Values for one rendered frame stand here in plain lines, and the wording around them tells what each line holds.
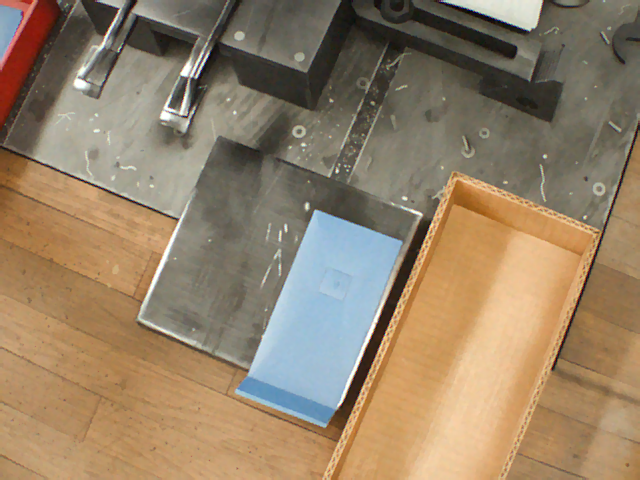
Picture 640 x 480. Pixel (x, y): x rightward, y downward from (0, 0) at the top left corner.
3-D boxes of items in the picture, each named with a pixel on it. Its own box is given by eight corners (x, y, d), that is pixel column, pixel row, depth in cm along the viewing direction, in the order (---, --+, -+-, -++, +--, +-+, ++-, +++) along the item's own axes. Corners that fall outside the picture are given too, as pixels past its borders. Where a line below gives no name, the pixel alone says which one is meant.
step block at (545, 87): (477, 93, 105) (483, 51, 96) (489, 63, 105) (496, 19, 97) (550, 123, 104) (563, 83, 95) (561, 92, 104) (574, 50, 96)
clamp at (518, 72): (349, 48, 106) (345, -3, 97) (365, 14, 107) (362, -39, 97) (521, 114, 104) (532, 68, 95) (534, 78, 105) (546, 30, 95)
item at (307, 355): (239, 398, 98) (234, 392, 95) (315, 210, 101) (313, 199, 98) (327, 432, 97) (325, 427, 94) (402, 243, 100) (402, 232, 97)
